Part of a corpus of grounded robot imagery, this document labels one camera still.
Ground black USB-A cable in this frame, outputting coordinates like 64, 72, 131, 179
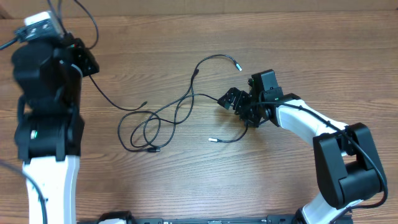
208, 124, 249, 144

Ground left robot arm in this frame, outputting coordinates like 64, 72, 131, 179
11, 38, 99, 223

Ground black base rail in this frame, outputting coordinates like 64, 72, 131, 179
133, 214, 305, 224

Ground black cable silver plug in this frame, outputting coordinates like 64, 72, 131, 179
186, 54, 243, 94

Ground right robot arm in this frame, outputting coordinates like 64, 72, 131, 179
218, 70, 388, 223

